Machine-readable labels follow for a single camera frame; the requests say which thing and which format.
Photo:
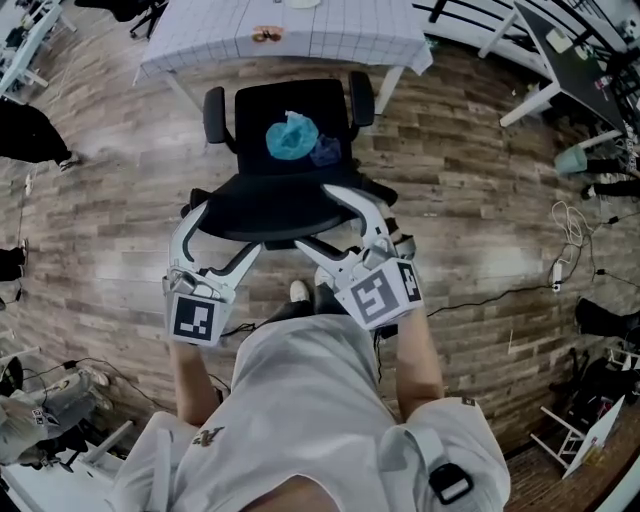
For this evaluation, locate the dark blue crumpled cloth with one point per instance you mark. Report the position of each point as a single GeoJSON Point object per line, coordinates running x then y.
{"type": "Point", "coordinates": [326, 150]}

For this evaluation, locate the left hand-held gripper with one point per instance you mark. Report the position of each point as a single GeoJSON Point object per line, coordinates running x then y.
{"type": "Point", "coordinates": [196, 320]}

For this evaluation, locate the light blue disposable cap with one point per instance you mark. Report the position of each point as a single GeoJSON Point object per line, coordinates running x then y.
{"type": "Point", "coordinates": [290, 137]}

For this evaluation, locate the orange item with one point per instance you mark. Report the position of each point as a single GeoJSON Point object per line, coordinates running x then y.
{"type": "Point", "coordinates": [267, 34]}

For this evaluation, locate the black swivel chair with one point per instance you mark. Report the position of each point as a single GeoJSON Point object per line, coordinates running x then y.
{"type": "Point", "coordinates": [130, 10]}

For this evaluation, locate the teal waste bin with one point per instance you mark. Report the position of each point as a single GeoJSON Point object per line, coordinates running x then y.
{"type": "Point", "coordinates": [571, 160]}

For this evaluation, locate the person's left forearm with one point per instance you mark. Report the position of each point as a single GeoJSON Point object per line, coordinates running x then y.
{"type": "Point", "coordinates": [192, 385]}

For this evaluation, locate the black table with white legs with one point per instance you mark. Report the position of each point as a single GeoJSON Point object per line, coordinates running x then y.
{"type": "Point", "coordinates": [575, 65]}

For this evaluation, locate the white power strip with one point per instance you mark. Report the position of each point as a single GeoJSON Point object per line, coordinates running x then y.
{"type": "Point", "coordinates": [557, 275]}

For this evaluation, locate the person's right forearm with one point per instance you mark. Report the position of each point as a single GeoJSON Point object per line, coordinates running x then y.
{"type": "Point", "coordinates": [417, 365]}

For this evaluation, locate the person's white shirt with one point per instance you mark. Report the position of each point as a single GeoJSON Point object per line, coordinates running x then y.
{"type": "Point", "coordinates": [300, 400]}

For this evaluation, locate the person's black trousers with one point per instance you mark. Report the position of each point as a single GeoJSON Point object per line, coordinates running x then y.
{"type": "Point", "coordinates": [325, 300]}

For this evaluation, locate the white board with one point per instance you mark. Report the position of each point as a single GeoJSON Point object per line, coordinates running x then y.
{"type": "Point", "coordinates": [600, 435]}

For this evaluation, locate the black office chair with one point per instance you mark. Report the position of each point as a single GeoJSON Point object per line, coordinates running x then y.
{"type": "Point", "coordinates": [260, 105]}

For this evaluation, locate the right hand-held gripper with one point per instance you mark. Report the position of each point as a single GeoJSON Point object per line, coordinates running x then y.
{"type": "Point", "coordinates": [375, 295]}

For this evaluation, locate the white grid-cloth desk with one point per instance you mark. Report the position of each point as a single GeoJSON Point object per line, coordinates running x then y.
{"type": "Point", "coordinates": [350, 25]}

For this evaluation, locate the person's white shoe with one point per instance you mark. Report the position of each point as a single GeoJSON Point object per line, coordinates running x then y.
{"type": "Point", "coordinates": [299, 291]}
{"type": "Point", "coordinates": [322, 277]}

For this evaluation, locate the black bag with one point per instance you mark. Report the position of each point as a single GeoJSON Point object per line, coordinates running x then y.
{"type": "Point", "coordinates": [605, 315]}

